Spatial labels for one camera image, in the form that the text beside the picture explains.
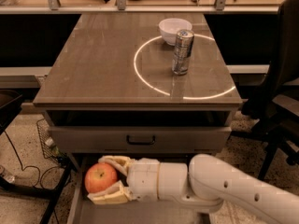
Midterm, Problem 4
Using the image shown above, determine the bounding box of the wire mesh basket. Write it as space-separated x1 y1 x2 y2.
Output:
36 119 66 167

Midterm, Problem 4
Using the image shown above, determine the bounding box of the grey drawer cabinet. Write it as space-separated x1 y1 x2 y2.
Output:
32 12 244 224

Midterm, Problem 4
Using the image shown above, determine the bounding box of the plastic bottle on floor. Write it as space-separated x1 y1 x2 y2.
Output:
0 165 15 184

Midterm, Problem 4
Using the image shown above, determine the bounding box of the black stand on left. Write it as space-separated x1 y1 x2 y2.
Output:
0 89 73 224

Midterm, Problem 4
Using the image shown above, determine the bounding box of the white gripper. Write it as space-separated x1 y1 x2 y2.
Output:
87 155 160 205

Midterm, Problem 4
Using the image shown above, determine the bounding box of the white ceramic bowl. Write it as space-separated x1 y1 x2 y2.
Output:
159 18 192 46

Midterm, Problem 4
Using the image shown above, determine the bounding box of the grey top drawer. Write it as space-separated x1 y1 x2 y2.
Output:
49 126 231 154

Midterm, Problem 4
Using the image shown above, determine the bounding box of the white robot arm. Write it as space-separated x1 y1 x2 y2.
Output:
88 154 299 224

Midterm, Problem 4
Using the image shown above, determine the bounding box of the red yellow apple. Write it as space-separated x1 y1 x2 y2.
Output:
84 162 118 193

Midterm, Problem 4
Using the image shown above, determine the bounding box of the black floor cable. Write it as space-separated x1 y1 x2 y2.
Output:
3 130 73 224

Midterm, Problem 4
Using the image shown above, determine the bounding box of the open grey middle drawer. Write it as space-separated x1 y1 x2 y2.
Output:
67 154 217 224

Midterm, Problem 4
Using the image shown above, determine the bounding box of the black office chair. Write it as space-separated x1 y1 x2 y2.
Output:
232 0 299 180

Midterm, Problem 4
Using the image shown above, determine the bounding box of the silver energy drink can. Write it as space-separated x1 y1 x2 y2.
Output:
172 29 194 76

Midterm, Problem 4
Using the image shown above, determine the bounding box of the black drawer handle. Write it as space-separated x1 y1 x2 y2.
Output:
126 135 156 146

